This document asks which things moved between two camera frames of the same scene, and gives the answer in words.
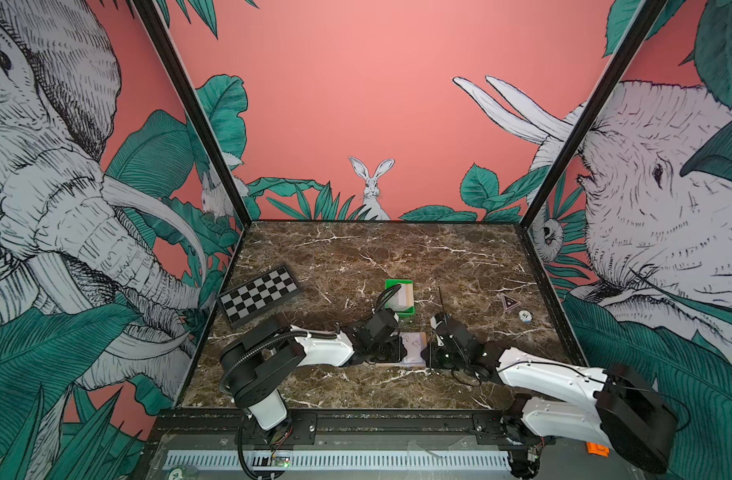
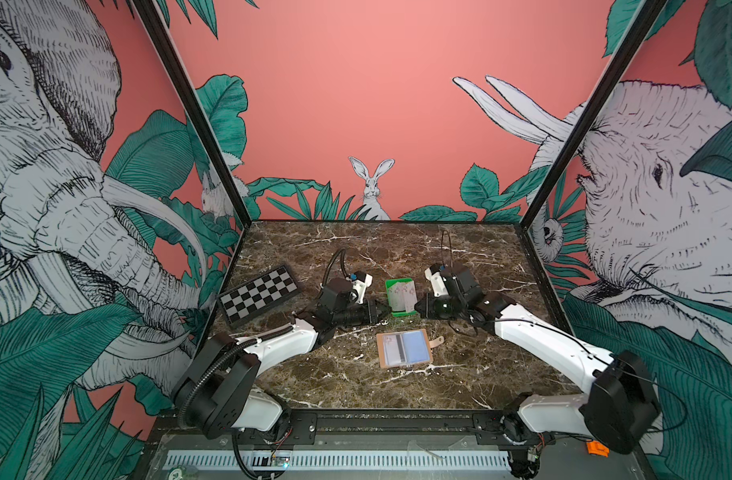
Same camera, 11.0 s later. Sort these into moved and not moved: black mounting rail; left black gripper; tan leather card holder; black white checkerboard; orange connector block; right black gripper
Moved: right black gripper; left black gripper
Not moved: black white checkerboard; black mounting rail; orange connector block; tan leather card holder
